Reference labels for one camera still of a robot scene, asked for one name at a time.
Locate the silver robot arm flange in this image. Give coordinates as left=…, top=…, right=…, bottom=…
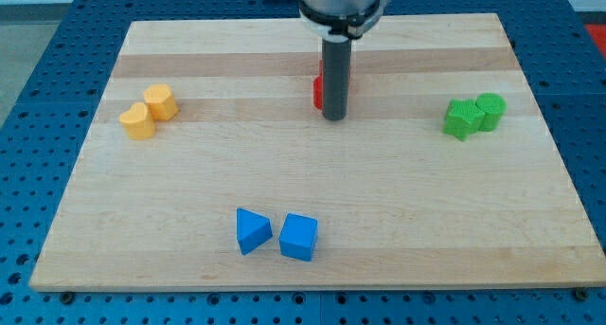
left=298, top=0, right=392, bottom=43

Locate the red block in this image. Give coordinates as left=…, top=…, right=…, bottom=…
left=313, top=60, right=351, bottom=115

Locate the blue cube block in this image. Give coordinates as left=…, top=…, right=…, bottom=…
left=279, top=213, right=318, bottom=262

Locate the blue triangle block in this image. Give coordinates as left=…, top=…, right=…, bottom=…
left=237, top=208, right=273, bottom=255

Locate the wooden board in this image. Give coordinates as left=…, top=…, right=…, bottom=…
left=29, top=13, right=605, bottom=292

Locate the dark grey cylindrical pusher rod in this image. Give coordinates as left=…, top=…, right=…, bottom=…
left=322, top=41, right=351, bottom=121

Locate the yellow hexagon block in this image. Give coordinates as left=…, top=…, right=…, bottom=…
left=143, top=83, right=179, bottom=121

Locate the green star block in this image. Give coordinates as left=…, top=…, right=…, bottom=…
left=442, top=99, right=485, bottom=141

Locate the yellow heart block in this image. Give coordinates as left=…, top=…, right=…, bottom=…
left=119, top=102, right=155, bottom=140

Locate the green cylinder block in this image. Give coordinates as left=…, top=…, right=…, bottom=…
left=475, top=93, right=507, bottom=132

